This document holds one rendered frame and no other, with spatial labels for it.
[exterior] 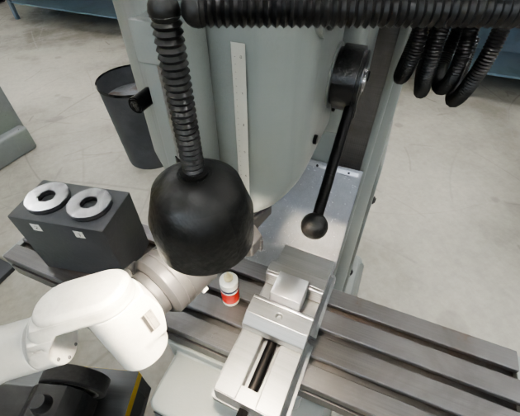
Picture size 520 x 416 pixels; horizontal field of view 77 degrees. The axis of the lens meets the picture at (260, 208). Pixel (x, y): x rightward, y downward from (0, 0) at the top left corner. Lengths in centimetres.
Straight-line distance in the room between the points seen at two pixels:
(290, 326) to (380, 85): 51
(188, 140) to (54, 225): 63
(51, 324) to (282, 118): 32
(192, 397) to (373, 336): 41
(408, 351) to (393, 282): 125
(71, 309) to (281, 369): 39
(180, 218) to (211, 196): 2
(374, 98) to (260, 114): 50
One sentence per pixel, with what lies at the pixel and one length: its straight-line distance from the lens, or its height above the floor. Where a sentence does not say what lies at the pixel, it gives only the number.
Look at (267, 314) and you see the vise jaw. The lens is 65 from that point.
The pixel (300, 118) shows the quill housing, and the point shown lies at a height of 146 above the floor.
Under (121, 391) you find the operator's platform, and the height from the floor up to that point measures 40.
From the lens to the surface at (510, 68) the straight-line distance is 432.
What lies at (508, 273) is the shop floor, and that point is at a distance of 239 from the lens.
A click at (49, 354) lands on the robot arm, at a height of 124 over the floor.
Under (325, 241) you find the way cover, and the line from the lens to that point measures 92.
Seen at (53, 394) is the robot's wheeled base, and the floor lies 61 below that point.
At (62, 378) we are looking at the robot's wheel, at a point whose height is 60.
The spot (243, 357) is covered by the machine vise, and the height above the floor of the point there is 100.
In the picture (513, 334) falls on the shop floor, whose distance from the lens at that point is 217.
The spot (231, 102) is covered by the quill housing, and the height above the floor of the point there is 148.
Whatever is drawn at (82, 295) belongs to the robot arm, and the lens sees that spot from 42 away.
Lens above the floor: 162
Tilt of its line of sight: 46 degrees down
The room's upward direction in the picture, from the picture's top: straight up
